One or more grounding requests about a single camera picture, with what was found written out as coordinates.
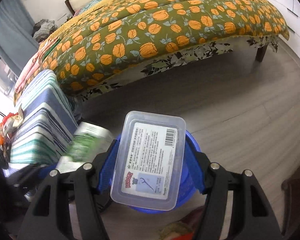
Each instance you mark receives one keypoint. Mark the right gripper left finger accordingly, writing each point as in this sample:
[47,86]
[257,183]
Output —
[48,216]

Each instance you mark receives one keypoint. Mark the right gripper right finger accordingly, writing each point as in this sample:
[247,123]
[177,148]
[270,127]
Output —
[252,216]

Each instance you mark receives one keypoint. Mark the green white snack packet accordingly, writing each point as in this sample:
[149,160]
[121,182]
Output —
[89,141]

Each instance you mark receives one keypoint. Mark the clear plastic floss box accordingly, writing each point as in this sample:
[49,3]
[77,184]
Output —
[149,161]

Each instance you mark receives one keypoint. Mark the blue plastic trash basket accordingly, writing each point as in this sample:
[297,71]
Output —
[186,186]

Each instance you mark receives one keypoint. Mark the blue green striped blanket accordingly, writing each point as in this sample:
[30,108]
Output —
[48,125]

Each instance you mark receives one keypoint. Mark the pink folded cloth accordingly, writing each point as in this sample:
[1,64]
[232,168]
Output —
[34,63]

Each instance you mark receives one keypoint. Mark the dark wooden bed leg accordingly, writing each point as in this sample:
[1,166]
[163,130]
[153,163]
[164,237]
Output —
[261,53]

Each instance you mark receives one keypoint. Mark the black white floral bedsheet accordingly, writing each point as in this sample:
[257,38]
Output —
[176,59]

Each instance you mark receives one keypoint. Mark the pile of clothes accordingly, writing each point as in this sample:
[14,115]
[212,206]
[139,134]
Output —
[43,29]

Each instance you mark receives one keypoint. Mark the grey blue curtain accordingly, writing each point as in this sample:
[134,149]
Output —
[17,45]

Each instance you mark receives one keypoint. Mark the orange floral green quilt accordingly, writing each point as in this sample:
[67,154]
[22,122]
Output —
[113,35]

